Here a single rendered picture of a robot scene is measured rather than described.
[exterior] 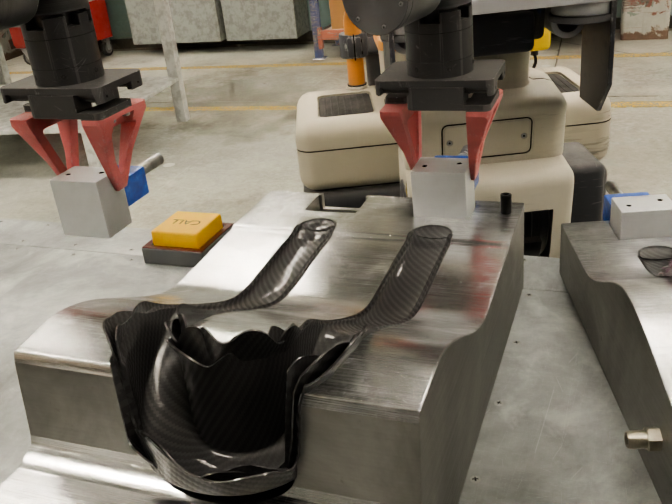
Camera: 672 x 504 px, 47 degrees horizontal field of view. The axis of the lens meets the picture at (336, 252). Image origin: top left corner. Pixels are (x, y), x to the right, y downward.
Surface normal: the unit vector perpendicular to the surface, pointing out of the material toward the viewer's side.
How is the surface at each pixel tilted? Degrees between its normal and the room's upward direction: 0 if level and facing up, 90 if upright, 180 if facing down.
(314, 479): 83
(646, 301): 5
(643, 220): 90
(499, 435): 0
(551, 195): 98
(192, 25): 90
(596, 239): 0
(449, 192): 92
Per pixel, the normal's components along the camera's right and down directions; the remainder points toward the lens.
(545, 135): 0.04, 0.56
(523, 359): -0.10, -0.90
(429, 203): -0.34, 0.47
